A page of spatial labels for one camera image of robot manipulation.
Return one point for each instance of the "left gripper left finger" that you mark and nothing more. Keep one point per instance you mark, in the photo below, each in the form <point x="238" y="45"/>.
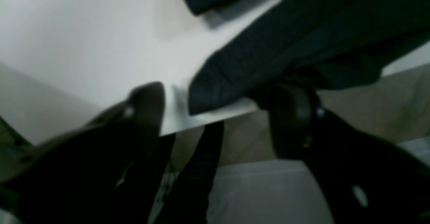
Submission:
<point x="71" y="178"/>

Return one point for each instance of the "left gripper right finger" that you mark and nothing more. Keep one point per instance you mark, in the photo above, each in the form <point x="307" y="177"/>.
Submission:
<point x="364" y="179"/>

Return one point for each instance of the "black t-shirt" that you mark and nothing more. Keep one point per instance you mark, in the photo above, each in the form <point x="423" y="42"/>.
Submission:
<point x="323" y="44"/>

